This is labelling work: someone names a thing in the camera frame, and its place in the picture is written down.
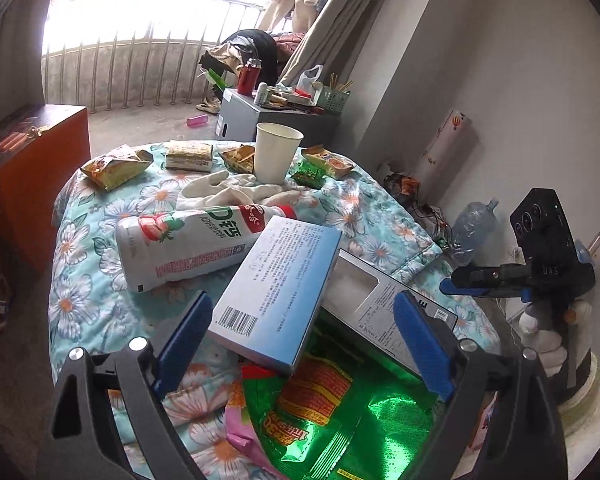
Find orange biscuit packet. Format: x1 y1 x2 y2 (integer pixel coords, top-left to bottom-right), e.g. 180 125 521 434
302 146 356 178

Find person's right hand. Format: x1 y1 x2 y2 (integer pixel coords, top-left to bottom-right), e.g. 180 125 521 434
519 302 568 376

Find grey curtain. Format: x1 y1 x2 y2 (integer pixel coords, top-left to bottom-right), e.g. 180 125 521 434
0 0 61 126
280 0 406 86

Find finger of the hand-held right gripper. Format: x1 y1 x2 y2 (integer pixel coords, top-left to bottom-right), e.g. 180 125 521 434
440 262 531 301

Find yellow snack packet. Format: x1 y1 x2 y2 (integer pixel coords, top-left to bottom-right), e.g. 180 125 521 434
80 144 154 192

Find grey right curtain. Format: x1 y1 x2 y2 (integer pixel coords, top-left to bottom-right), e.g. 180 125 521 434
280 0 406 86

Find red cardboard box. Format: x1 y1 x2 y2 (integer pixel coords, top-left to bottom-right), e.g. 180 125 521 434
0 105 92 273

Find green plastic basket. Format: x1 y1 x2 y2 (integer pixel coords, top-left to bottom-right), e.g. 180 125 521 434
316 85 352 113

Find white paper cup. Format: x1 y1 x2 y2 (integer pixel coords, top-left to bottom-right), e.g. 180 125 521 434
253 122 305 184

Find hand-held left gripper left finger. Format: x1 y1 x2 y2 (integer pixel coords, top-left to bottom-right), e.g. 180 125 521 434
50 290 215 480

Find black bag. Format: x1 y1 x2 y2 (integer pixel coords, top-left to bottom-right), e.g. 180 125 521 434
220 30 281 68

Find grey bedside cabinet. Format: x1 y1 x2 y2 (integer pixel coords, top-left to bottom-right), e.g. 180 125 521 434
215 88 342 148

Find large clear water jug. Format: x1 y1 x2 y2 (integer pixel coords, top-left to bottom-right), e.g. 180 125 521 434
452 197 501 263

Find floral quilted blanket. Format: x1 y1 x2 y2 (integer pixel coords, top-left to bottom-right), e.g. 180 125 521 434
47 141 503 461

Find white cloth glove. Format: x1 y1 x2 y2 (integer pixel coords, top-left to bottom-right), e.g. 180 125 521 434
176 169 301 211

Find green foil snack bag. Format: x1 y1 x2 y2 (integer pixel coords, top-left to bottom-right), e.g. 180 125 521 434
240 320 456 480

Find blue and white carton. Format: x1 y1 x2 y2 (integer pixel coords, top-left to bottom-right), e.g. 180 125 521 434
207 216 343 378

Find pink snack packet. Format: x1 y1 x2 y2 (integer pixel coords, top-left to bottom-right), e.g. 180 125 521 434
224 390 276 461

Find pile of floor wrappers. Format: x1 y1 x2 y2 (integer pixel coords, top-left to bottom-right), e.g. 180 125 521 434
385 162 421 196

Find white strawberry print bottle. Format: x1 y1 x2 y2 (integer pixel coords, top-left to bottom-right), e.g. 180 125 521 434
116 203 297 292

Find small green snack packet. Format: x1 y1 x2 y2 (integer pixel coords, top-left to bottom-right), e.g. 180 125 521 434
292 162 328 190

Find black and white window box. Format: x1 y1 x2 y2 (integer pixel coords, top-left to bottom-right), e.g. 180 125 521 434
322 248 458 376

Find sandwich biscuit pack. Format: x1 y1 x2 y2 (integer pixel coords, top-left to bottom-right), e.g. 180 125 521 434
165 141 214 172

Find red thermos bottle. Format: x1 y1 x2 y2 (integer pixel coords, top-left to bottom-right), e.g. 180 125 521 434
236 57 262 96

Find rolled printed poster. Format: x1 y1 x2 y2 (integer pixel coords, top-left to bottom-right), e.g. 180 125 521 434
422 109 476 171

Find open cracker packet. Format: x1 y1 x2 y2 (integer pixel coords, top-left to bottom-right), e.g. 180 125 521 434
219 144 257 175

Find metal balcony railing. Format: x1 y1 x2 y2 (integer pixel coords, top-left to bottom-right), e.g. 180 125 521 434
42 0 266 111

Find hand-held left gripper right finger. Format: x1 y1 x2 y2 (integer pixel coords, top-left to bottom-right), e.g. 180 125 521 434
394 291 568 480

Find grey left curtain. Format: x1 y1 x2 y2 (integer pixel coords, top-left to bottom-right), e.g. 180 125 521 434
0 0 61 126

